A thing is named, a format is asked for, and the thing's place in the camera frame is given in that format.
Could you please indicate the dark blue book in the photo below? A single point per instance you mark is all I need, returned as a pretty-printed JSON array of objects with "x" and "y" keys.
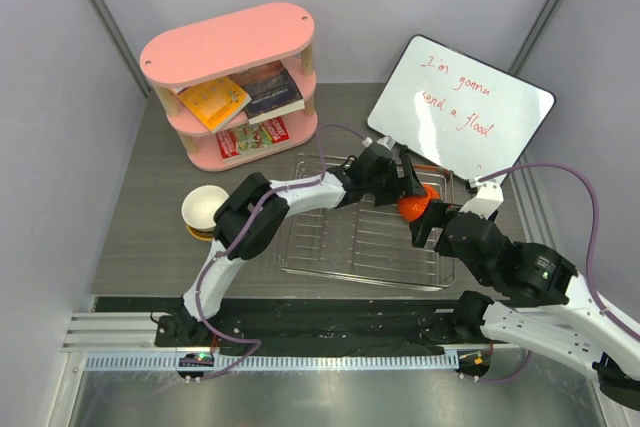
[{"x": 272, "y": 90}]

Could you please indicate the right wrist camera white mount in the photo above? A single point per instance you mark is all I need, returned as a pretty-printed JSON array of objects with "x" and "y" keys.
[{"x": 486, "y": 198}]

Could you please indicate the metal wire dish rack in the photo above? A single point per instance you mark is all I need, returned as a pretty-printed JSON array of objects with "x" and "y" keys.
[{"x": 362, "y": 243}]

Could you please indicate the pink three-tier shelf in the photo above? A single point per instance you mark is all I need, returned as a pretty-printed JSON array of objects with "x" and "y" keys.
[{"x": 228, "y": 44}]

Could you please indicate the yellow bowl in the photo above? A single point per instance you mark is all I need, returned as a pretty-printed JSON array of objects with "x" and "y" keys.
[{"x": 206, "y": 236}]

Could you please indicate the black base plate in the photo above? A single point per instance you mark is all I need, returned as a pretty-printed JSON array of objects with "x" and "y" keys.
[{"x": 349, "y": 327}]

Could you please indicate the white whiteboard with red writing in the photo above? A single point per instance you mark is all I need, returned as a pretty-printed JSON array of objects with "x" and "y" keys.
[{"x": 458, "y": 112}]

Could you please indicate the beige speckled bowl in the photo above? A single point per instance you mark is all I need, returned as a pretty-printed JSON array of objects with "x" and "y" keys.
[{"x": 200, "y": 206}]

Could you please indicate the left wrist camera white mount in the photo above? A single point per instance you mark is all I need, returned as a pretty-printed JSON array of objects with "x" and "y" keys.
[{"x": 385, "y": 141}]

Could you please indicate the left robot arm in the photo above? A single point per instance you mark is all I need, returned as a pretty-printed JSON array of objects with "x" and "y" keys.
[{"x": 250, "y": 218}]

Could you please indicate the red magazine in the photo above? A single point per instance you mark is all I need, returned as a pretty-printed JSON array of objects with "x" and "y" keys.
[{"x": 248, "y": 139}]

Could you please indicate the orange bowl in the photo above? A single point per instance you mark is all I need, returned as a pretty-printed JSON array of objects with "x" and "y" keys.
[{"x": 412, "y": 207}]

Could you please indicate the yellow book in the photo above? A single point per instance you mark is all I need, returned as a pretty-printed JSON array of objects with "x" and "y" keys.
[{"x": 214, "y": 103}]

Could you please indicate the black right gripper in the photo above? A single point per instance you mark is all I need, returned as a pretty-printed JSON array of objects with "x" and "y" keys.
[{"x": 433, "y": 216}]

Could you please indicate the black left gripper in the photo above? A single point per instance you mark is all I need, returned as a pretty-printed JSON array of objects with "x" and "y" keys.
[{"x": 409, "y": 185}]

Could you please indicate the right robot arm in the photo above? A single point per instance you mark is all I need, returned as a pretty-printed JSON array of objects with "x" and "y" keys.
[{"x": 554, "y": 314}]

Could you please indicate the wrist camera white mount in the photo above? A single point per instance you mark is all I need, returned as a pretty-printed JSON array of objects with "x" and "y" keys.
[
  {"x": 486, "y": 198},
  {"x": 385, "y": 141}
]

